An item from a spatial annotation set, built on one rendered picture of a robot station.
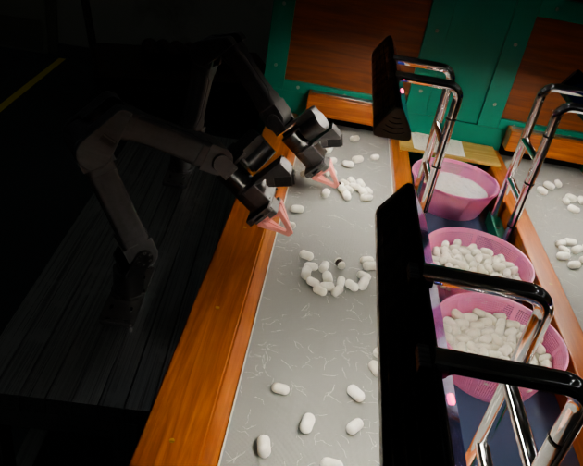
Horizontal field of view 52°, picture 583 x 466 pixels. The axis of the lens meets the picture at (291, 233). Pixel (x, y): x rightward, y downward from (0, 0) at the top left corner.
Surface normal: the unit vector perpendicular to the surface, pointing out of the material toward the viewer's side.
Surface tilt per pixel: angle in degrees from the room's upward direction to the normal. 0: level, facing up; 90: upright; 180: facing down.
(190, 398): 0
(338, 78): 90
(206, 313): 0
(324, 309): 0
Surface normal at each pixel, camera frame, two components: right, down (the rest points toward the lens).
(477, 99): -0.11, 0.51
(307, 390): 0.15, -0.84
